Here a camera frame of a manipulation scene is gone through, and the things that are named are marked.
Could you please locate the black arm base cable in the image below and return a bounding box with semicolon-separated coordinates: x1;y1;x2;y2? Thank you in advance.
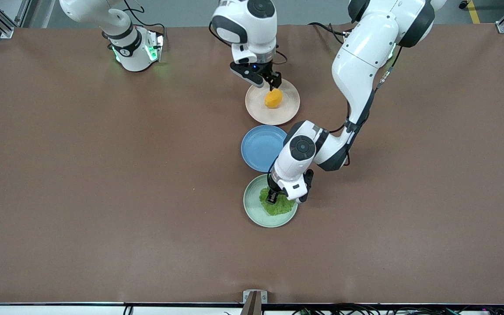
123;0;168;44
308;22;352;44

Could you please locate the yellow lemon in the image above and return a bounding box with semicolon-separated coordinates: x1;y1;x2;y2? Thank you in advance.
264;89;284;109

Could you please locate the black left arm base cable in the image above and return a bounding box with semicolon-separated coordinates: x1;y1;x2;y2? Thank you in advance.
308;22;352;44

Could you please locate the beige round plate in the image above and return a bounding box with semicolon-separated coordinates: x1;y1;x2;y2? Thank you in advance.
245;79;301;126

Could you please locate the black right arm base cable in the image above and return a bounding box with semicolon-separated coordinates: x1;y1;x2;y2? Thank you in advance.
123;0;168;44

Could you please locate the black power cable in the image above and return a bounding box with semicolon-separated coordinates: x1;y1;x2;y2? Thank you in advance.
290;303;386;315
385;300;504;315

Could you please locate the brown table cover sheet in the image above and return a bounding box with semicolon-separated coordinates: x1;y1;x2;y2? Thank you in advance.
0;23;504;305

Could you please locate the grey camera support post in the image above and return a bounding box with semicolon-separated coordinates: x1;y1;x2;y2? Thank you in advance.
240;292;263;315

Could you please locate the white table edge rail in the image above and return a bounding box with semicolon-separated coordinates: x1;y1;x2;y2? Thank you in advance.
0;303;504;315

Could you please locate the blue round plate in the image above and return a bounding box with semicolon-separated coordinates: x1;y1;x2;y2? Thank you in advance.
241;125;288;173

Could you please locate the silver camera mount bracket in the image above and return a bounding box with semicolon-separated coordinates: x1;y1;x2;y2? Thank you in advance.
243;290;268;304

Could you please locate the pale green round plate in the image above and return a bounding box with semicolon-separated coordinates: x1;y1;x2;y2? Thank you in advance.
243;174;299;228

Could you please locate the green lettuce leaf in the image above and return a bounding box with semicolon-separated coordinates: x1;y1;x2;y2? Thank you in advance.
259;187;297;216

